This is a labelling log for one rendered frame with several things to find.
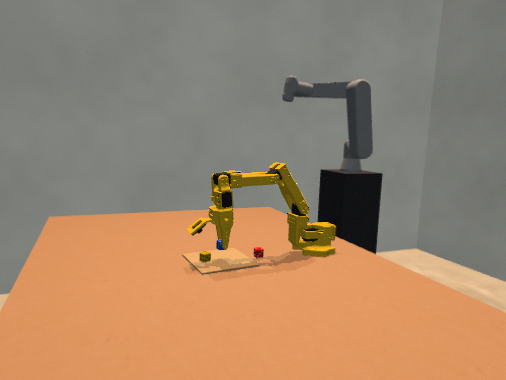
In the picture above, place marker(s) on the tan flat mat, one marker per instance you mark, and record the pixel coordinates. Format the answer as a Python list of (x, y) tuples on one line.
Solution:
[(221, 260)]

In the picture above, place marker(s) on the yellow die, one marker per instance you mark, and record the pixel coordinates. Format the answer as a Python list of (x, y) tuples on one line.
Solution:
[(205, 256)]

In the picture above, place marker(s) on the red die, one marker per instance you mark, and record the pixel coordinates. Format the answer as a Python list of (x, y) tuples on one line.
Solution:
[(258, 252)]

